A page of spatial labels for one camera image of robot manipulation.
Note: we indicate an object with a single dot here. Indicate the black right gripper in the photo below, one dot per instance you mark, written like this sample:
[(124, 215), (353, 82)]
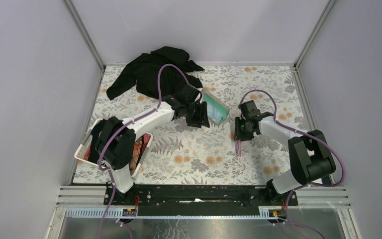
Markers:
[(238, 135)]

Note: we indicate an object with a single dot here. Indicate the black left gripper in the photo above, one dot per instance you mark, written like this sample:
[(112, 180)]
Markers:
[(201, 119)]

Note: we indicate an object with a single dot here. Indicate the light blue cleaning cloth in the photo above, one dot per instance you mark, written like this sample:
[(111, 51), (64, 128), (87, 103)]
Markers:
[(215, 115)]

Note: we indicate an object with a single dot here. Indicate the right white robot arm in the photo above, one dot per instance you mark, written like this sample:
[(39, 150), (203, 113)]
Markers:
[(309, 158)]

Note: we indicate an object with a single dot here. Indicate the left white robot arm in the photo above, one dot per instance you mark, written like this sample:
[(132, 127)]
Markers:
[(115, 142)]

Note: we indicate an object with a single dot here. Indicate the black garment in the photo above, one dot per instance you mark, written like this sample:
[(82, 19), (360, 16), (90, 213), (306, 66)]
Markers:
[(143, 73)]

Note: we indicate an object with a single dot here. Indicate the white basket with clothes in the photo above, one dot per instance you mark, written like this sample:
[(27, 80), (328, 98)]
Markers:
[(87, 153)]

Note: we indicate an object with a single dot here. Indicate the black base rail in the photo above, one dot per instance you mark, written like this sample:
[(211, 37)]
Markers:
[(198, 200)]

